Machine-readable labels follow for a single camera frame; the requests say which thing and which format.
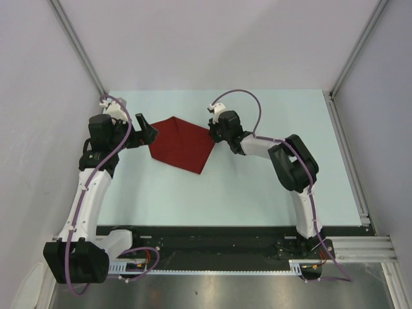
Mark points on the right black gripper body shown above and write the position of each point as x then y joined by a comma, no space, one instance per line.
218,134

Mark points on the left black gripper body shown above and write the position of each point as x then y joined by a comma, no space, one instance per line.
136,139

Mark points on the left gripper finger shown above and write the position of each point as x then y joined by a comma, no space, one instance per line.
141,121
151,134

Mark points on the dark red cloth napkin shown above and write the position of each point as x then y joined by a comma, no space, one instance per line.
181,144

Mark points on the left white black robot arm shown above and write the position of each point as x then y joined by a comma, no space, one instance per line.
77,256

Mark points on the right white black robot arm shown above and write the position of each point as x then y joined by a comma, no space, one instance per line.
295,167

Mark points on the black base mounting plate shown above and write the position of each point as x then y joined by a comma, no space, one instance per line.
243,249

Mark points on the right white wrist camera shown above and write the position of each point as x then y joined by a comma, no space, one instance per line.
216,109

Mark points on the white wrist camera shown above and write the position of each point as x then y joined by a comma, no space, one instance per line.
216,109
114,110

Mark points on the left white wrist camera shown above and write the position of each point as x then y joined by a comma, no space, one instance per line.
114,110

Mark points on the left aluminium frame post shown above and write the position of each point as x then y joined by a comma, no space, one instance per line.
79,49

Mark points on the aluminium frame post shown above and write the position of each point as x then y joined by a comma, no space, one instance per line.
79,49
360,44

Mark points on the right aluminium table rail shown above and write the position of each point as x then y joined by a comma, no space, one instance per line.
355,184

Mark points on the left white cable duct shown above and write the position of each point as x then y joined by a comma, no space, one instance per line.
127,268

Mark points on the white cable duct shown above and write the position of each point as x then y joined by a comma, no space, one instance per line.
301,266
127,268

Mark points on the right white cable duct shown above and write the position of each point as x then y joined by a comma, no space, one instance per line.
301,266

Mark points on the front aluminium extrusion rail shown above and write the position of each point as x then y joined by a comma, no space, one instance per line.
364,249

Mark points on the right aluminium frame post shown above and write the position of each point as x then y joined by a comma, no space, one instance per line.
360,44

